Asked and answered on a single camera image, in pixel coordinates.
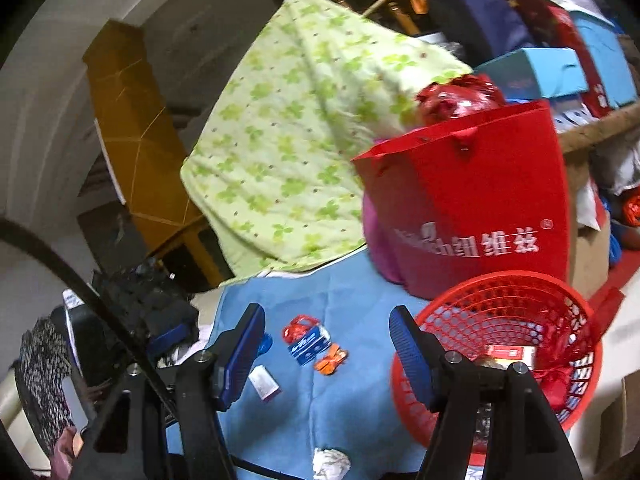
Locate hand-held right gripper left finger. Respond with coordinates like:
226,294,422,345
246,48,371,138
67,303,267,480

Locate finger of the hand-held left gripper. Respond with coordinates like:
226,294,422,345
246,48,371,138
149,324,195,357

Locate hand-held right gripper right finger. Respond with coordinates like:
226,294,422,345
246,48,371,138
389,305,583,480

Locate small red plastic bag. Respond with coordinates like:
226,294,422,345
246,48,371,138
281,314,321,346

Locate blue toothpaste box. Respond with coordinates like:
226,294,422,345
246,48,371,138
288,325,332,367

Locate orange packet bundle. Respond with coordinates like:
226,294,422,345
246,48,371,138
314,347,349,377

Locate red plastic basket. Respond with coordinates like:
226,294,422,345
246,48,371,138
390,270,603,467

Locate person's left forearm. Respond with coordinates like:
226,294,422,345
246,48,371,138
14,316,78,458

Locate person's left hand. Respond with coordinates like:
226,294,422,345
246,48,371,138
50,427,85,476

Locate small white pink box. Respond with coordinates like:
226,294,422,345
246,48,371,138
248,365,281,403

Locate blue cloth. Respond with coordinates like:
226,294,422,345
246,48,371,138
165,247,436,480

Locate red and white box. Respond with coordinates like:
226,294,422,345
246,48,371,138
487,344,537,367

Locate crumpled white tissue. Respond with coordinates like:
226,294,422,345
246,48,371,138
312,447,351,480

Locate orange wooden cabinet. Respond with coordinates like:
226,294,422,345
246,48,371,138
82,19,236,286

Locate red paper bag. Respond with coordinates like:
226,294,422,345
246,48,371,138
351,100,571,300

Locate green floral quilt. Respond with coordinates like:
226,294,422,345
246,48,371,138
180,0,473,281

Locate large red plastic bag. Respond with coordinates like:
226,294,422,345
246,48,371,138
415,74,506,128

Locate wooden bench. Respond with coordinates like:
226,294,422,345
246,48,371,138
557,105,640,153

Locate light blue cardboard box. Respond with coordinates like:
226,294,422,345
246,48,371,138
475,47,590,103

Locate tall red box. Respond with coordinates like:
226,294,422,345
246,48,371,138
547,5,613,116

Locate navy blue bag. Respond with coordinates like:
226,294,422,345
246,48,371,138
425,0,533,58

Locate blue plastic bin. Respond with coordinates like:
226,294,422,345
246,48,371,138
570,10,638,108

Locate black cable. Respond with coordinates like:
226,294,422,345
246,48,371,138
0,217,168,403

